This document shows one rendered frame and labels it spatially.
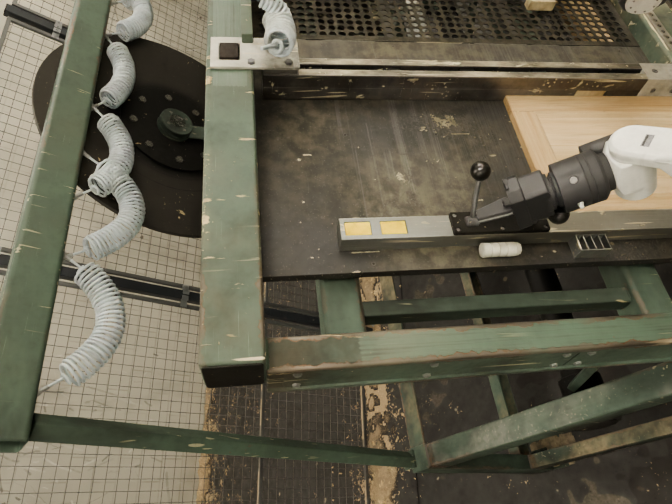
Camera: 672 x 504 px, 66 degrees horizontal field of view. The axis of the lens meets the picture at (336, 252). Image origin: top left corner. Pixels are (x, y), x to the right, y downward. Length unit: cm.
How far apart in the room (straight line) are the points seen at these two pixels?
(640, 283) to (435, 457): 105
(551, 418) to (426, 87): 102
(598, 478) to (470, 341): 171
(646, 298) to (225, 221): 86
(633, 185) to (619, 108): 57
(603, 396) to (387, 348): 90
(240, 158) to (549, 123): 76
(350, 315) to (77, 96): 104
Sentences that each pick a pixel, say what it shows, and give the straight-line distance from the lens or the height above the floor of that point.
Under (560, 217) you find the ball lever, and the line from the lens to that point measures 100.
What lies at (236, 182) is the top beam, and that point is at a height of 192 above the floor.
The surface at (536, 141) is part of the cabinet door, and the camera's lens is 132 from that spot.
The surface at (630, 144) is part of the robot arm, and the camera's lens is 94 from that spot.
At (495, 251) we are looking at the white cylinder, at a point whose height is 145.
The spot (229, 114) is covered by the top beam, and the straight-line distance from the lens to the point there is 109.
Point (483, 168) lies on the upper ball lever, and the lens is 100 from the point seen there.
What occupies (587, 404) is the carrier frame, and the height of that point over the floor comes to 79.
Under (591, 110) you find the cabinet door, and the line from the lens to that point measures 148.
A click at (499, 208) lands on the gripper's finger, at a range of 96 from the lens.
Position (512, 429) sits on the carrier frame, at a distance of 181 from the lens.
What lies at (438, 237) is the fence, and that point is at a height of 156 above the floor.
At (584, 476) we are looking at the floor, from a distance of 260.
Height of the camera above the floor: 226
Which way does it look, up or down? 33 degrees down
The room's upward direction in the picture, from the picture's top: 74 degrees counter-clockwise
